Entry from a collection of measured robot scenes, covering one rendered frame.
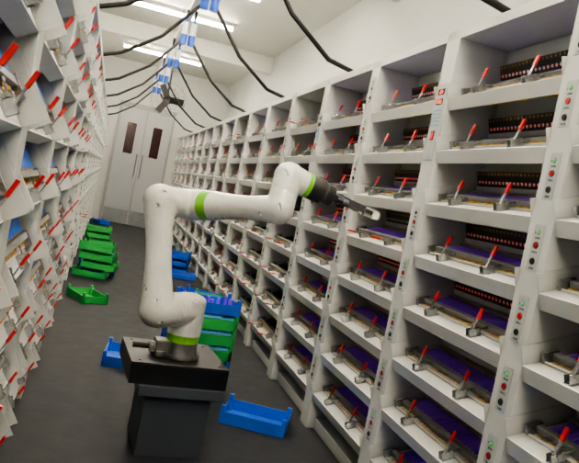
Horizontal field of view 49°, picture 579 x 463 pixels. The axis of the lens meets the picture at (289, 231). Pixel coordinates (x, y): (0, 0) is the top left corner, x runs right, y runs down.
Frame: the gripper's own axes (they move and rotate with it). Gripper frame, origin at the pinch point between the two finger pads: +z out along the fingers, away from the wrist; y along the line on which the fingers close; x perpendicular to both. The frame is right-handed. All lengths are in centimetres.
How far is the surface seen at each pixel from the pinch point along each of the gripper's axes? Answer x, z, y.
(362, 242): 10.2, 16.1, 33.5
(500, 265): 4, 21, -59
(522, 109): -50, 24, -32
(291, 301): 54, 28, 124
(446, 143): -32.4, 10.1, -16.3
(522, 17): -69, 1, -50
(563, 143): -29, 8, -83
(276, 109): -67, 4, 264
